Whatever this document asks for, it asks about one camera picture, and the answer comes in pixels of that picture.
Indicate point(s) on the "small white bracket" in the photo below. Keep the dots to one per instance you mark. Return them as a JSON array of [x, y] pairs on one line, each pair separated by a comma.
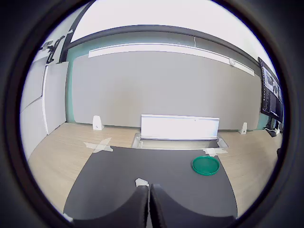
[[244, 128], [97, 123]]

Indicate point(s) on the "grey partition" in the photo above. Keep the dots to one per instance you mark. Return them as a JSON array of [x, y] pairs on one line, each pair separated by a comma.
[[154, 88]]

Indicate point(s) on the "white partition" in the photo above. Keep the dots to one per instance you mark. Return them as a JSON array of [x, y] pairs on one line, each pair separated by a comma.
[[54, 95]]

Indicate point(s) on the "dark grey mat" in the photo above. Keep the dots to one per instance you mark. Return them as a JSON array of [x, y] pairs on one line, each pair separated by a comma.
[[142, 166]]

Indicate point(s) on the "white tape piece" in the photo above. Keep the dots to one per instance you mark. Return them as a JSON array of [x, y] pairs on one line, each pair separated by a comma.
[[212, 152], [98, 145], [68, 217]]

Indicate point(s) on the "black computer screen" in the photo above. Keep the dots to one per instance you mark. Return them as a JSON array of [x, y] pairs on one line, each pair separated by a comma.
[[270, 95]]

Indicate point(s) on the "round green lid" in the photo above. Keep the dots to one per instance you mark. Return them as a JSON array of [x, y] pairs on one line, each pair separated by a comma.
[[205, 165]]

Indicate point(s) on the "small white plastic terminal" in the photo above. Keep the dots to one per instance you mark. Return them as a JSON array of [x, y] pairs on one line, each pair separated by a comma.
[[140, 182]]

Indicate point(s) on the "small round white knob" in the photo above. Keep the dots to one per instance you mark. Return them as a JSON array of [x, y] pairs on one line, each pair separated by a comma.
[[232, 61]]

